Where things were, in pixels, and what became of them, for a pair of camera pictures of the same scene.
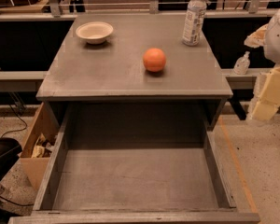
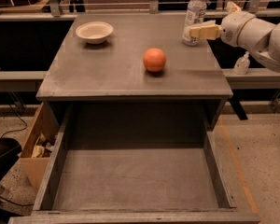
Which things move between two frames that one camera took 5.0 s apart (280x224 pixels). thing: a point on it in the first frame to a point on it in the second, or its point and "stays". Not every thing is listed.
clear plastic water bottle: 195,18 stays
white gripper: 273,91 to 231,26
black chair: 5,154 stays
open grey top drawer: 134,162 stays
